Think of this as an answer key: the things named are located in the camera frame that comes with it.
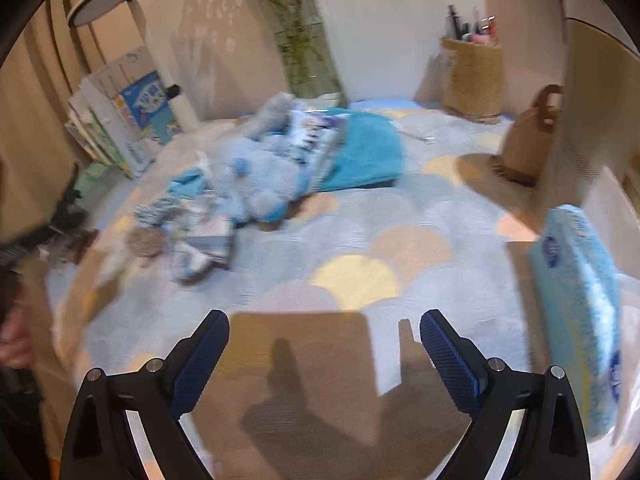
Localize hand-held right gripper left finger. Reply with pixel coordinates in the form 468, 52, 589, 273
59, 309, 231, 480

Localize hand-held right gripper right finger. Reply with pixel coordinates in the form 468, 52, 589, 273
419, 309, 592, 480

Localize blue face mask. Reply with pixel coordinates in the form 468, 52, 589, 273
165, 167, 216, 201

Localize blue white printed packet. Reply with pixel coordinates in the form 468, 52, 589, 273
285, 105, 351, 181

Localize person's left hand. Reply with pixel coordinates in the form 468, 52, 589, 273
0, 306, 35, 368

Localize brown round pad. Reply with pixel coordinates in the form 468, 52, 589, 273
131, 227, 166, 261

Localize blue white striped cloth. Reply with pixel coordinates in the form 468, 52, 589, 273
134, 195, 181, 228

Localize stack of books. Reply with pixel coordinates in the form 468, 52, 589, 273
64, 92, 131, 176

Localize white blue small packets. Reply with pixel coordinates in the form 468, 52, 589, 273
170, 215, 236, 283

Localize pastel scalloped mat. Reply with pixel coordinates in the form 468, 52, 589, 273
45, 102, 551, 480

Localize blue tissue pack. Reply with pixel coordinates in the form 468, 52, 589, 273
529, 204, 626, 441

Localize white bottle black cap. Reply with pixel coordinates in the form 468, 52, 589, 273
167, 82, 201, 131

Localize blue plush toy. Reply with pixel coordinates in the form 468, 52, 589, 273
215, 92, 321, 226

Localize round white lamp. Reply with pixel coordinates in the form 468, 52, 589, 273
66, 0, 142, 28

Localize woven pen holder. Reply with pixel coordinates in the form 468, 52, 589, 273
440, 35, 503, 123

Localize glass vase with flowers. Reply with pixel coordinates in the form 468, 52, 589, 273
195, 0, 346, 96

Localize bunch of pens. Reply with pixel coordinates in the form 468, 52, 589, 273
445, 4, 501, 46

